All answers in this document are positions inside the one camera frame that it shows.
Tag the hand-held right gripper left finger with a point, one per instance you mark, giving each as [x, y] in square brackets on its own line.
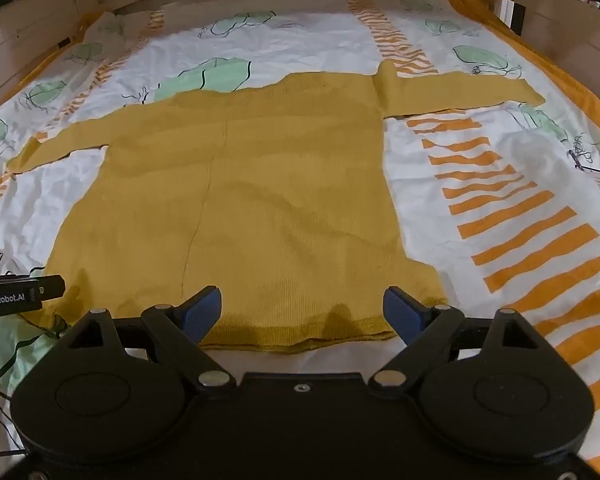
[202, 312]

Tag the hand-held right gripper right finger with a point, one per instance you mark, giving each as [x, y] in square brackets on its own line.
[405, 312]

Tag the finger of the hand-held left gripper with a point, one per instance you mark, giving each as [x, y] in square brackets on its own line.
[50, 286]

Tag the yellow knitted sweater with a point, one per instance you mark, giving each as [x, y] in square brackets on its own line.
[280, 185]

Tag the white leaf-print duvet cover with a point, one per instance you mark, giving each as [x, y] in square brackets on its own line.
[530, 160]

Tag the orange bed sheet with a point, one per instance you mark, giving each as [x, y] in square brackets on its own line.
[480, 10]

